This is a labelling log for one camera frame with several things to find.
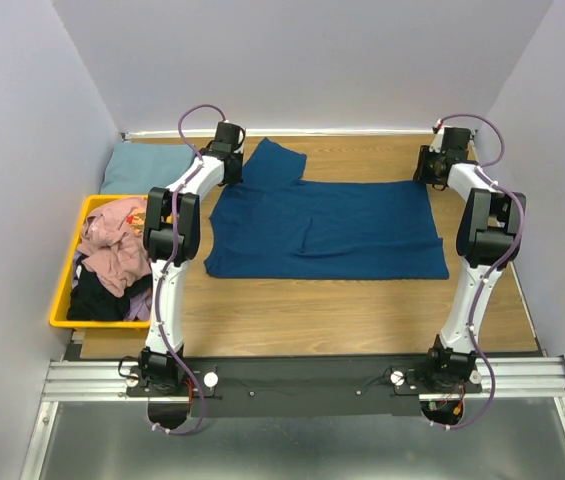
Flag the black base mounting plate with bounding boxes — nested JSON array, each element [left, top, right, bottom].
[[118, 352, 482, 432]]

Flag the folded light blue t-shirt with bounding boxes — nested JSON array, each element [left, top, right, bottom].
[[99, 142, 194, 195]]

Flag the black garment in bin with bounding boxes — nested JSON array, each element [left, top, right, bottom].
[[65, 267, 153, 321]]

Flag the pink t-shirt in bin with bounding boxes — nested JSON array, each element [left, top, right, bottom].
[[77, 196, 151, 298]]

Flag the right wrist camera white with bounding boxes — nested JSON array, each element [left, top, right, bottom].
[[432, 118, 446, 134]]

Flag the yellow plastic bin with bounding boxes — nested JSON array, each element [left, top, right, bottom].
[[49, 195, 152, 330]]

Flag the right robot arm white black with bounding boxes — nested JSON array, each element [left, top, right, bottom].
[[413, 124, 526, 392]]

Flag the aluminium extrusion rail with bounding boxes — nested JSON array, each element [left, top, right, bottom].
[[41, 357, 565, 402]]

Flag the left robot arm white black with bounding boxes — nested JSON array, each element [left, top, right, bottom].
[[126, 120, 246, 396]]

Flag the dark blue t-shirt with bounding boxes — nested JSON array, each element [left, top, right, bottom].
[[204, 139, 449, 280]]

